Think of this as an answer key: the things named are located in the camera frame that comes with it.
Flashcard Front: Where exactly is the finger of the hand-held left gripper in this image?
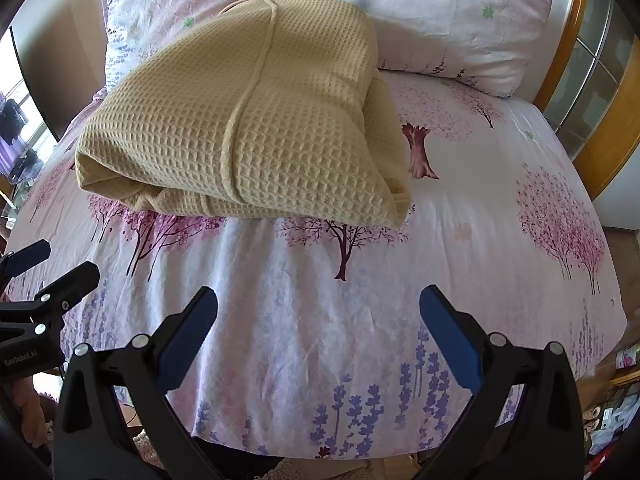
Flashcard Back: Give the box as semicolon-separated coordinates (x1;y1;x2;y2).
0;261;101;336
0;240;52;293

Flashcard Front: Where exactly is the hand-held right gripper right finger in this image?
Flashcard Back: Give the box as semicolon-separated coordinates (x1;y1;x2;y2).
419;284;586;480

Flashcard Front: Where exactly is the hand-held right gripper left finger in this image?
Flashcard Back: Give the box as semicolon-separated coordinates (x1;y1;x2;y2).
52;286;221;480

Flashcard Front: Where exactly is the cream waffle-knit garment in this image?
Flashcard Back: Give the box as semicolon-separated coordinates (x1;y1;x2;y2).
75;0;413;228

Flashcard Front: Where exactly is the person's left hand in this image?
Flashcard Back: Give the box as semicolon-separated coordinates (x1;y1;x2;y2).
9;374;53;461

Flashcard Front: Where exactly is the pink floral bed quilt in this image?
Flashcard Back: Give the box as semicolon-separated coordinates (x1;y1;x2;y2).
0;67;628;461

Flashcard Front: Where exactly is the window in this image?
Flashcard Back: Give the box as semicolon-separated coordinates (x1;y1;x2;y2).
0;30;56;186

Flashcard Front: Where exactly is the wooden headboard with glass panels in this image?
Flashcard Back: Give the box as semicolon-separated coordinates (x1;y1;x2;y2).
532;0;640;201

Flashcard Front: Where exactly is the floral pink pillow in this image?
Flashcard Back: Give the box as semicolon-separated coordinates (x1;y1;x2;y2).
260;0;557;100
98;0;266;93

